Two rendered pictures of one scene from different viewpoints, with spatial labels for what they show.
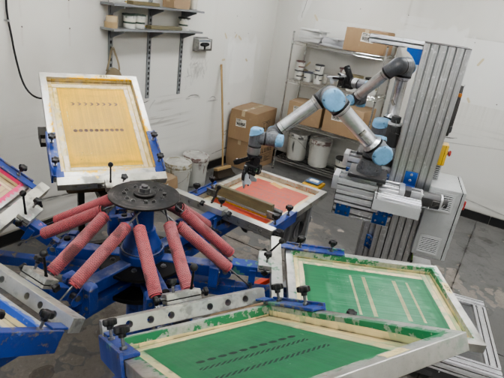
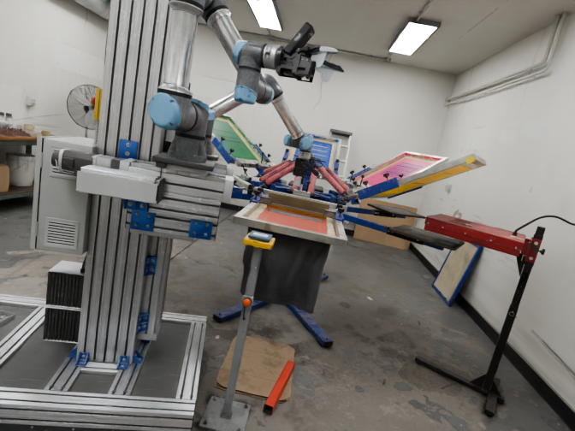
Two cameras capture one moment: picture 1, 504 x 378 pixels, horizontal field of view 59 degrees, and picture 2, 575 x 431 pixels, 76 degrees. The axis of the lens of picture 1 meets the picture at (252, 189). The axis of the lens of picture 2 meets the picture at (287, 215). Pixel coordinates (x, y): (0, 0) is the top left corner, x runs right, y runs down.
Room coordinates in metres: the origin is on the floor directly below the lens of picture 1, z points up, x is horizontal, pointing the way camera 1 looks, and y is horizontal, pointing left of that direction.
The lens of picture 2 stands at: (4.58, -1.07, 1.40)
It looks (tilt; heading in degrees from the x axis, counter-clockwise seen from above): 11 degrees down; 154
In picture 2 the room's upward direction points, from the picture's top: 12 degrees clockwise
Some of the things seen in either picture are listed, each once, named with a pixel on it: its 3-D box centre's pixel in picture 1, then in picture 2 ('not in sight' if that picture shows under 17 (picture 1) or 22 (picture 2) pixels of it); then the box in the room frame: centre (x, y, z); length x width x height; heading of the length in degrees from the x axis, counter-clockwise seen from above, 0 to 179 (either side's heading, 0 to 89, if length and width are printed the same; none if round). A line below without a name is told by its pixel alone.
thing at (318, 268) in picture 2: not in sight; (281, 268); (2.89, -0.21, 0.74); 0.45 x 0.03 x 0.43; 61
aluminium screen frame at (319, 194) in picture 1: (261, 196); (294, 217); (2.63, -0.06, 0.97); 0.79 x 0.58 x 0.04; 151
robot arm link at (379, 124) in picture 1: (380, 127); (192, 116); (3.07, -0.82, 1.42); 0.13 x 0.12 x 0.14; 139
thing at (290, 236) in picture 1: (285, 229); not in sight; (2.59, -0.25, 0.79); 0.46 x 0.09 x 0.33; 151
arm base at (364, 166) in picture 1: (370, 163); (198, 142); (2.59, -0.69, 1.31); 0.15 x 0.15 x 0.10
